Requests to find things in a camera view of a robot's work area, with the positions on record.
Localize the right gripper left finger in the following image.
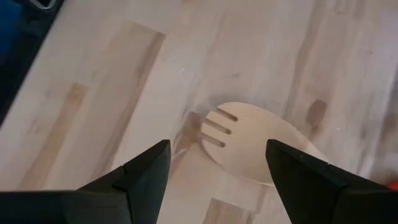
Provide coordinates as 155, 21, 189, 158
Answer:
0, 139, 172, 224

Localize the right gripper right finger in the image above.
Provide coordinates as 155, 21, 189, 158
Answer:
266, 139, 398, 224

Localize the labelled wooden slotted fork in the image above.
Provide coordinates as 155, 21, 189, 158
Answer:
198, 101, 329, 187

